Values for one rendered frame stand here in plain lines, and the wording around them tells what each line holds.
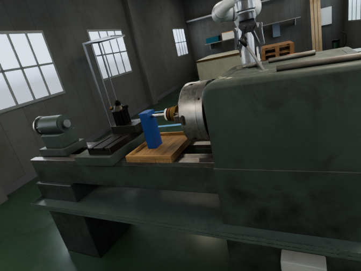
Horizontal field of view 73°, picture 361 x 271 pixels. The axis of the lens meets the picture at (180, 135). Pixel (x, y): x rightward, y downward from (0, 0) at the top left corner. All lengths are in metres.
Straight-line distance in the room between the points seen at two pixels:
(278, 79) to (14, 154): 3.98
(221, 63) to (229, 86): 8.32
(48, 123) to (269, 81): 1.57
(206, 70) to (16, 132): 6.83
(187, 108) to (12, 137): 3.54
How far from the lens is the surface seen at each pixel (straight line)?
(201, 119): 1.14
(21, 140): 4.47
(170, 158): 1.28
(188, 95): 1.18
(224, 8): 1.63
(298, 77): 0.96
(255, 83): 0.97
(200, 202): 1.51
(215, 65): 9.36
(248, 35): 1.85
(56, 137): 1.99
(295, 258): 1.32
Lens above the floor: 1.41
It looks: 19 degrees down
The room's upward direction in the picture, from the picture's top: 13 degrees counter-clockwise
